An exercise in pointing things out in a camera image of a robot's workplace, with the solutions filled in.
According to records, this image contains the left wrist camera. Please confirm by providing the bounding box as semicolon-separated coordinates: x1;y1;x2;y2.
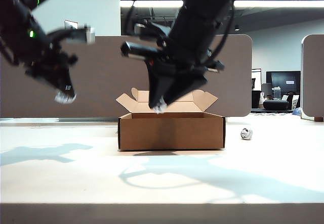
48;25;96;46

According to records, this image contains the long ceiling light strip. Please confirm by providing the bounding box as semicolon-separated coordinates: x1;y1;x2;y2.
119;0;324;8

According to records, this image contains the black right camera cable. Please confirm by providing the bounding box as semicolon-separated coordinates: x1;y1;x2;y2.
125;0;148;36

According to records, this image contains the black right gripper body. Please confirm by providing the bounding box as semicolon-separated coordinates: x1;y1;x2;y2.
144;54;226;80

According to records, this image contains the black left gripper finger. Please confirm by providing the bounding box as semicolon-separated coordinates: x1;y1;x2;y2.
57;66;76;98
35;75;64;96

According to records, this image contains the large paper ball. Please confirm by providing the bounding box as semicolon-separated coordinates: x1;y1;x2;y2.
54;91;77;105

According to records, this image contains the small paper ball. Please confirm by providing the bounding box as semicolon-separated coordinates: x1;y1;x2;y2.
240;127;254;141

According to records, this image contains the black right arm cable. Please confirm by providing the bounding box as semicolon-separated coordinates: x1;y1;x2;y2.
202;0;236;66

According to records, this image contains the tall paper ball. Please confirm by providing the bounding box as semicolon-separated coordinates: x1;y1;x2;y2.
153;103;168;115

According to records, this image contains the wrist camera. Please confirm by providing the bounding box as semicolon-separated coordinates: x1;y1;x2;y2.
48;25;96;46
120;23;173;62

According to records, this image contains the brown divider with white rim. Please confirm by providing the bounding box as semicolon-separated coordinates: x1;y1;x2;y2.
300;34;324;121

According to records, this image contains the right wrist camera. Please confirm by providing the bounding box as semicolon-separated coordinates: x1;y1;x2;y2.
120;23;173;62

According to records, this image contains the metal wall switch plate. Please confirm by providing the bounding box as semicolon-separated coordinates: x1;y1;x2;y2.
64;19;78;30

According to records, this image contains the wide brown desk divider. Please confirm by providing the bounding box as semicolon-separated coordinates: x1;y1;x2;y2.
0;34;253;119

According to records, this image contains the black round ottoman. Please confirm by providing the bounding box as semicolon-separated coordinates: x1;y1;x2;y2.
262;100;289;111

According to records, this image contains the large black display screen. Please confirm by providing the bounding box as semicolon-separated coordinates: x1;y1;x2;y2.
265;71;301;95

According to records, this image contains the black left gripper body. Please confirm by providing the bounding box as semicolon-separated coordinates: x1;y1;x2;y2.
24;49;78;83

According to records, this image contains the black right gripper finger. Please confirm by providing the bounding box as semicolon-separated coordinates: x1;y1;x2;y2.
148;73;176;109
164;74;209;106

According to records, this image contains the computer monitor with white screen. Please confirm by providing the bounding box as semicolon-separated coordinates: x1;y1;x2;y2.
251;68;262;92

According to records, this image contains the open brown cardboard box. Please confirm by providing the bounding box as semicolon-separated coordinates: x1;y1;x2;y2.
115;87;226;152

